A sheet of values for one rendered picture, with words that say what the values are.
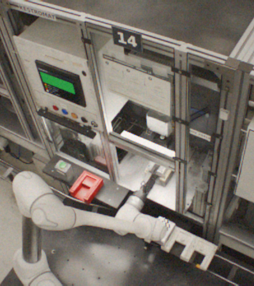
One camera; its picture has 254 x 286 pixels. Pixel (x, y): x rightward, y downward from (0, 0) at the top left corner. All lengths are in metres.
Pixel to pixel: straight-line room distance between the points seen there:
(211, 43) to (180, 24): 0.15
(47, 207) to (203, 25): 0.92
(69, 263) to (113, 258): 0.26
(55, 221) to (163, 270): 0.88
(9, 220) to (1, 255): 0.31
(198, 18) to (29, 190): 0.97
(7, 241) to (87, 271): 1.16
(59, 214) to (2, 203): 1.94
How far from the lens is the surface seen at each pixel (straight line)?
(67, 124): 2.11
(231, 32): 1.52
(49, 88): 1.99
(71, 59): 1.75
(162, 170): 2.28
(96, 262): 2.45
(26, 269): 2.22
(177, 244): 2.29
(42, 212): 1.69
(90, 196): 2.32
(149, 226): 2.05
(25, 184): 1.81
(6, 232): 3.48
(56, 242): 2.55
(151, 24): 1.55
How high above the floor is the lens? 2.93
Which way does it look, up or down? 52 degrees down
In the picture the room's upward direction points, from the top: 9 degrees counter-clockwise
